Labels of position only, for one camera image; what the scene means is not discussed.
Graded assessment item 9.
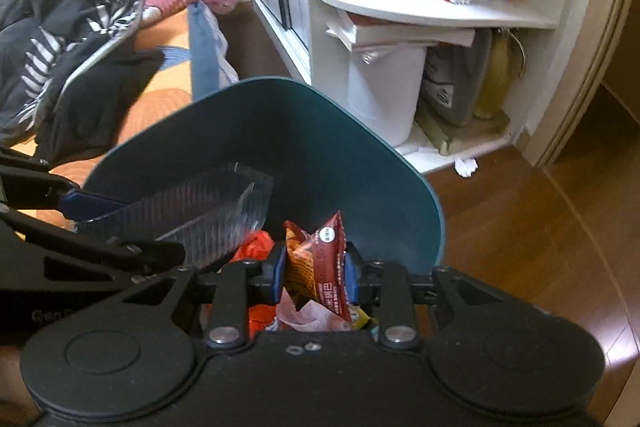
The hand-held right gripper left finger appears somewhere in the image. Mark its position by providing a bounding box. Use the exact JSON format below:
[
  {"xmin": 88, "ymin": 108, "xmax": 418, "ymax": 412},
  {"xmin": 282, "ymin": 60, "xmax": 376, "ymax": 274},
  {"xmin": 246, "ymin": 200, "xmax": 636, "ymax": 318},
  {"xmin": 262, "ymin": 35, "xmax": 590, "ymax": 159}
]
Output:
[{"xmin": 122, "ymin": 247, "xmax": 289, "ymax": 349}]

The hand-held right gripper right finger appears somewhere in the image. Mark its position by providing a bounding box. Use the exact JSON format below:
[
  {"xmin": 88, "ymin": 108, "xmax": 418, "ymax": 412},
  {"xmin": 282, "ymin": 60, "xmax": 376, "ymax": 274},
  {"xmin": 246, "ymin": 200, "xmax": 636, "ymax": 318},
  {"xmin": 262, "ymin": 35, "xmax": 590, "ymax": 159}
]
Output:
[{"xmin": 344, "ymin": 243, "xmax": 528, "ymax": 351}]

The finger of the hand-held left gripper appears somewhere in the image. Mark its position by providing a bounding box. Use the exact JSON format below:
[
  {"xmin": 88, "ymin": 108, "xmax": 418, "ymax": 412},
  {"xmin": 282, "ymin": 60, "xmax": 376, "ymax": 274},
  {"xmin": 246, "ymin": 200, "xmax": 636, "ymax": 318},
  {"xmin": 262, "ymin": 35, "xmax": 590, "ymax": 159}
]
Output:
[
  {"xmin": 0, "ymin": 146, "xmax": 127, "ymax": 219},
  {"xmin": 0, "ymin": 208, "xmax": 187, "ymax": 289}
]

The red printed snack packet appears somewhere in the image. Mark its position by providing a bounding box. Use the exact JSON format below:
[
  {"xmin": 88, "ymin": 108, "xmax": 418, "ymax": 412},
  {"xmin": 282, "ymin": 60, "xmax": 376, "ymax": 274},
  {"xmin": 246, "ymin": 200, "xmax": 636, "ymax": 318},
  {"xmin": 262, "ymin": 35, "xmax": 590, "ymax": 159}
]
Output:
[{"xmin": 283, "ymin": 210, "xmax": 355, "ymax": 324}]

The red foam fruit net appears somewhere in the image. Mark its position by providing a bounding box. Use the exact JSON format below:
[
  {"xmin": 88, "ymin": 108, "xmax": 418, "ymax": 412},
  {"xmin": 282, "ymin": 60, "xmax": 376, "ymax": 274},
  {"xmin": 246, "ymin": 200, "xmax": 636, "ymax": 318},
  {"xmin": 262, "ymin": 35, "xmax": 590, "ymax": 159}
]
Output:
[{"xmin": 231, "ymin": 229, "xmax": 279, "ymax": 334}]

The clear plastic tray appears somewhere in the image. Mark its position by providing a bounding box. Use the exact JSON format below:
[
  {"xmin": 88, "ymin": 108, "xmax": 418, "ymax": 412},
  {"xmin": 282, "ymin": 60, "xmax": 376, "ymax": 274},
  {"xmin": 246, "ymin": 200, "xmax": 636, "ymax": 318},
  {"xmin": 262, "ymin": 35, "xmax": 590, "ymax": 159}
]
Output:
[{"xmin": 74, "ymin": 161, "xmax": 277, "ymax": 272}]

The teal lidded trash bin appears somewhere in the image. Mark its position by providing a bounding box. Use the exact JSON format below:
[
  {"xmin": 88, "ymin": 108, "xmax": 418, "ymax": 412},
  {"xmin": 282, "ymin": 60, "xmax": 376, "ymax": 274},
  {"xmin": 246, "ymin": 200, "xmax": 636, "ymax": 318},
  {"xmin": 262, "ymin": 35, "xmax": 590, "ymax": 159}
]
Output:
[{"xmin": 82, "ymin": 76, "xmax": 447, "ymax": 280}]

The yellow wrapper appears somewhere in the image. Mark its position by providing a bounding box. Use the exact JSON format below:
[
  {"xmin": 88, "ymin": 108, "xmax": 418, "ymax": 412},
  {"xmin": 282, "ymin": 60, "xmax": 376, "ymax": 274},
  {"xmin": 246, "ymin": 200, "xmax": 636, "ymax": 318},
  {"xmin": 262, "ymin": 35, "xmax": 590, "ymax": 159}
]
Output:
[{"xmin": 350, "ymin": 304, "xmax": 374, "ymax": 332}]

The bed with orange sheet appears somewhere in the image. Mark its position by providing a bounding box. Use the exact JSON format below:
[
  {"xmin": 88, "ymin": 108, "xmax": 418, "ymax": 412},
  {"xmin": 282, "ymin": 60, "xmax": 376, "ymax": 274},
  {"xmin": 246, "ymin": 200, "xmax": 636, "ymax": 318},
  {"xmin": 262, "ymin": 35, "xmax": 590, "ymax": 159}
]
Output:
[{"xmin": 0, "ymin": 4, "xmax": 241, "ymax": 238}]

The black leaf print cloth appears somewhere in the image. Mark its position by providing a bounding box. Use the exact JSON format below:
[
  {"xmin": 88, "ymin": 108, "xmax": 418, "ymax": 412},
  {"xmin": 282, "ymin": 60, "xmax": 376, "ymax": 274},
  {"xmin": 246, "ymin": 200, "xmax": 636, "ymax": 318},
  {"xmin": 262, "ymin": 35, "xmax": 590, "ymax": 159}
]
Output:
[{"xmin": 0, "ymin": 0, "xmax": 166, "ymax": 168}]

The gold flat box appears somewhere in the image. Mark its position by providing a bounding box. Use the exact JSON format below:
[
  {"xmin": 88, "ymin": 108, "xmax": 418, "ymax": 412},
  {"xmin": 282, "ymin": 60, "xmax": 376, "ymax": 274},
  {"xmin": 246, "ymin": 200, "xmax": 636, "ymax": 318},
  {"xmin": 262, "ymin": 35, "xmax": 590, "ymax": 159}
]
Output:
[{"xmin": 415, "ymin": 104, "xmax": 512, "ymax": 155}]

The white plastic bin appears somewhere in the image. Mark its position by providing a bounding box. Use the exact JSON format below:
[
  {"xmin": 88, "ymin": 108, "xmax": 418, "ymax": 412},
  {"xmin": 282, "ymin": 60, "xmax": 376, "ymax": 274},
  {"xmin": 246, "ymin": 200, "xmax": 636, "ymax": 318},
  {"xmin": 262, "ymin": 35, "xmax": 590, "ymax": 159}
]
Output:
[{"xmin": 346, "ymin": 46, "xmax": 429, "ymax": 148}]

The blue and white pillow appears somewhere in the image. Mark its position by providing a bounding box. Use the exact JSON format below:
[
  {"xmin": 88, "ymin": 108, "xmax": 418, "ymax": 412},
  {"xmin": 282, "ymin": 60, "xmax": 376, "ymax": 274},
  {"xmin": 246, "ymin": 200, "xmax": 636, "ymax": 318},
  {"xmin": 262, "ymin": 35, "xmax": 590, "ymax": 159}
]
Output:
[{"xmin": 186, "ymin": 1, "xmax": 241, "ymax": 100}]

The grey bag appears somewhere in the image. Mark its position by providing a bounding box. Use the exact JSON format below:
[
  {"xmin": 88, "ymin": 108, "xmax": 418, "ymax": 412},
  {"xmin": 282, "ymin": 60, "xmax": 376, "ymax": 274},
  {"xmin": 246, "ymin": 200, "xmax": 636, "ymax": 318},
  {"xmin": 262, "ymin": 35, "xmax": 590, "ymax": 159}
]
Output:
[{"xmin": 419, "ymin": 29, "xmax": 493, "ymax": 128}]

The yellow bag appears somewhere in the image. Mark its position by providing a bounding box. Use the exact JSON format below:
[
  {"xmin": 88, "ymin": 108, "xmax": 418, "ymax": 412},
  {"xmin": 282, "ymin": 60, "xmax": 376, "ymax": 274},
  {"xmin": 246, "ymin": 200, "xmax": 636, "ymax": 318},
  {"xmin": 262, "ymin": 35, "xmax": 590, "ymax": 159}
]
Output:
[{"xmin": 472, "ymin": 27, "xmax": 526, "ymax": 120}]

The stack of flat white books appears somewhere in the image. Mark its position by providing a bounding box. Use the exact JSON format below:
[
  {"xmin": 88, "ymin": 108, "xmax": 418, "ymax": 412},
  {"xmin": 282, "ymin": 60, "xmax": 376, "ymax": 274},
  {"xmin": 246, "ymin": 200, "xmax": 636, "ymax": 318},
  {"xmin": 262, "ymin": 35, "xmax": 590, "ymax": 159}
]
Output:
[{"xmin": 325, "ymin": 9, "xmax": 477, "ymax": 66}]

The white shelf unit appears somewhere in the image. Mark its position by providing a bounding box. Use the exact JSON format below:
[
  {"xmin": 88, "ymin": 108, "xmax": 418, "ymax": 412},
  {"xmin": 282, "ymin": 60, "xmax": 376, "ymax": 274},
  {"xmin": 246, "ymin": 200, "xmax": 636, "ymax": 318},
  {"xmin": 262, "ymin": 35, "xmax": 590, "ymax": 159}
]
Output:
[{"xmin": 299, "ymin": 0, "xmax": 606, "ymax": 175}]

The wooden door frame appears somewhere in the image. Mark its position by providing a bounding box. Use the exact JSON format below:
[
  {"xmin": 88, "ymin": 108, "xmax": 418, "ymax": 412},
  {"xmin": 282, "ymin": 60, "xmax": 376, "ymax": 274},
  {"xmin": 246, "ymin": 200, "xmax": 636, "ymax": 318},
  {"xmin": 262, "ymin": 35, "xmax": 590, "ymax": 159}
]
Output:
[{"xmin": 520, "ymin": 0, "xmax": 640, "ymax": 168}]

